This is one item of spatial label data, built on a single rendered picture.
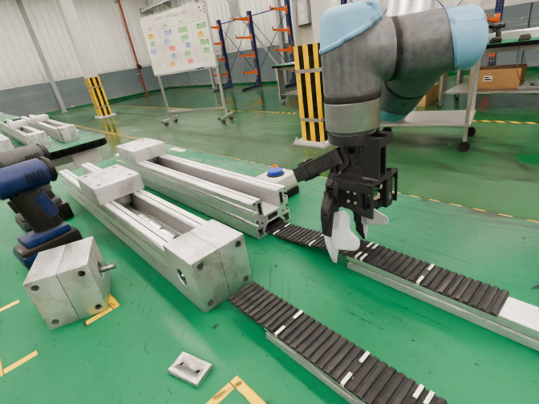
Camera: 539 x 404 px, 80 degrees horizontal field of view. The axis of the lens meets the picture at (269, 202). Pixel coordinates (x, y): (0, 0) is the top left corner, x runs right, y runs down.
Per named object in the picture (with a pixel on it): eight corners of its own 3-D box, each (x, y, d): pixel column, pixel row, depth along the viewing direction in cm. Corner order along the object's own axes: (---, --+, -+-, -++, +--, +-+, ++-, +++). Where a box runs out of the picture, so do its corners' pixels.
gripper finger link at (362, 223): (387, 247, 55) (378, 209, 49) (357, 236, 59) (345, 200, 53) (396, 234, 56) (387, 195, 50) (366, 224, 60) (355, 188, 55)
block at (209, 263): (263, 272, 57) (254, 227, 53) (205, 313, 50) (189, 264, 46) (233, 255, 64) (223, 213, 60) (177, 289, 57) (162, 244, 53)
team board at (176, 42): (161, 127, 651) (129, 18, 567) (177, 121, 690) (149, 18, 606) (222, 124, 583) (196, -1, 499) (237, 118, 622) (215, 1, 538)
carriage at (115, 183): (148, 197, 83) (139, 173, 80) (104, 216, 76) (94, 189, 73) (125, 185, 94) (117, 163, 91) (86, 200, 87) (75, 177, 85)
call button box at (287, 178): (299, 192, 86) (297, 170, 83) (273, 207, 80) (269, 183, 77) (278, 187, 91) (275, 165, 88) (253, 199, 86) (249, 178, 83)
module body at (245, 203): (290, 220, 73) (285, 185, 69) (257, 240, 67) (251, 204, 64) (146, 167, 129) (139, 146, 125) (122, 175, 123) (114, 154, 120)
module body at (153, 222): (223, 261, 62) (213, 223, 59) (177, 289, 57) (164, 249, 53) (98, 183, 118) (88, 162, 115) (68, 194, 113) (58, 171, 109)
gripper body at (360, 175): (370, 224, 45) (370, 141, 40) (322, 210, 51) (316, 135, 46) (398, 203, 49) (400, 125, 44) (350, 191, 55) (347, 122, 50)
